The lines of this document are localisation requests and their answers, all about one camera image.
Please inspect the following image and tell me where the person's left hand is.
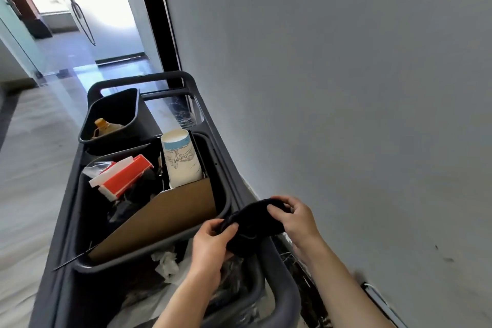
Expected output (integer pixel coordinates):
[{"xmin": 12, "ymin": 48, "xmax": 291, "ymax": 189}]
[{"xmin": 188, "ymin": 218, "xmax": 240, "ymax": 282}]

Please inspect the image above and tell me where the person's right hand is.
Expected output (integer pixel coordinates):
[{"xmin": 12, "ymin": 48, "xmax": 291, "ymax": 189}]
[{"xmin": 266, "ymin": 195, "xmax": 327, "ymax": 259}]

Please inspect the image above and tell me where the black cloth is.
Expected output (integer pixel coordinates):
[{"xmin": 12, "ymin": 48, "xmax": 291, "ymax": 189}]
[{"xmin": 219, "ymin": 197, "xmax": 293, "ymax": 259}]

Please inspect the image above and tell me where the person's right forearm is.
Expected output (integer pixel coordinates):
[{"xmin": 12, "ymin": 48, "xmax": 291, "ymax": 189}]
[{"xmin": 303, "ymin": 239, "xmax": 397, "ymax": 328}]

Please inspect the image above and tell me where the dark grey service cart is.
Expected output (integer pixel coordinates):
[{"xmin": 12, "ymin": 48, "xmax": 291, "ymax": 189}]
[{"xmin": 29, "ymin": 71, "xmax": 302, "ymax": 328}]

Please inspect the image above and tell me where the crumpled white tissue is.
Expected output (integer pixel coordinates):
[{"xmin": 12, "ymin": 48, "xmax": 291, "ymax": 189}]
[{"xmin": 151, "ymin": 249, "xmax": 181, "ymax": 284}]

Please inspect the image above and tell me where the brown cardboard sheet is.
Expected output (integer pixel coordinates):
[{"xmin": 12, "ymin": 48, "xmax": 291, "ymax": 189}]
[{"xmin": 89, "ymin": 177, "xmax": 217, "ymax": 263}]

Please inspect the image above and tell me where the clear plastic bin liner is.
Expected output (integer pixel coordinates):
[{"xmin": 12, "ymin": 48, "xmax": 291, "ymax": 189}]
[{"xmin": 107, "ymin": 239, "xmax": 254, "ymax": 328}]

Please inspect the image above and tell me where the black crumpled bag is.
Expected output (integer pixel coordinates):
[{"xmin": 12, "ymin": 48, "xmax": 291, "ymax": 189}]
[{"xmin": 107, "ymin": 170, "xmax": 166, "ymax": 224}]

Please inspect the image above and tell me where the white blue paper cup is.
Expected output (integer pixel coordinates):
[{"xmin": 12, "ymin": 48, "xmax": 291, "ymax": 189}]
[{"xmin": 160, "ymin": 129, "xmax": 203, "ymax": 189}]

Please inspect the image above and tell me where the red white carton box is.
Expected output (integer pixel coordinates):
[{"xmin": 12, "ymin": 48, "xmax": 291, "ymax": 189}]
[{"xmin": 89, "ymin": 154, "xmax": 154, "ymax": 201}]

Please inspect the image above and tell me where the black bin with cardboard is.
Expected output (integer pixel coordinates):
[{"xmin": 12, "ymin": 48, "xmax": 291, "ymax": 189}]
[{"xmin": 73, "ymin": 131, "xmax": 233, "ymax": 274}]

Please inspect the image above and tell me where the clear plastic wrapper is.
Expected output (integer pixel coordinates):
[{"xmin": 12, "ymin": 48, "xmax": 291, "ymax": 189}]
[{"xmin": 81, "ymin": 161, "xmax": 116, "ymax": 179}]

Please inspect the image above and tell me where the thin black stick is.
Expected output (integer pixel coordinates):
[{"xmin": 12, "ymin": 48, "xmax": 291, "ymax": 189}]
[{"xmin": 52, "ymin": 245, "xmax": 97, "ymax": 272}]

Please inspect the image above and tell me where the amber plastic bottle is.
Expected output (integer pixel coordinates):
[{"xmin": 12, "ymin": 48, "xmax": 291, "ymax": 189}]
[{"xmin": 92, "ymin": 118, "xmax": 124, "ymax": 139}]

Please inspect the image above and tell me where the small black plastic bin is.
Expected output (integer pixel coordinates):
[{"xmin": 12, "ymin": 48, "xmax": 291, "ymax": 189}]
[{"xmin": 78, "ymin": 88, "xmax": 162, "ymax": 148}]

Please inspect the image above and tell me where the black door floor strip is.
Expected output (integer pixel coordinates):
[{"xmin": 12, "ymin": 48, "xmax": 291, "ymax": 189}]
[{"xmin": 96, "ymin": 55, "xmax": 145, "ymax": 65}]

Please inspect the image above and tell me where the glass door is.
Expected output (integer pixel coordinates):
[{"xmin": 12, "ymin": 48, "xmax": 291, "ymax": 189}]
[{"xmin": 0, "ymin": 0, "xmax": 147, "ymax": 78}]

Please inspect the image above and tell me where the black door frame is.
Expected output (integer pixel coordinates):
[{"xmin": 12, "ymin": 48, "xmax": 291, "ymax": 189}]
[{"xmin": 130, "ymin": 0, "xmax": 183, "ymax": 88}]

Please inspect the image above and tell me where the metal door handle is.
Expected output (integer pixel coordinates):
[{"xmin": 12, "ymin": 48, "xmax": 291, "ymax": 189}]
[{"xmin": 50, "ymin": 0, "xmax": 96, "ymax": 46}]

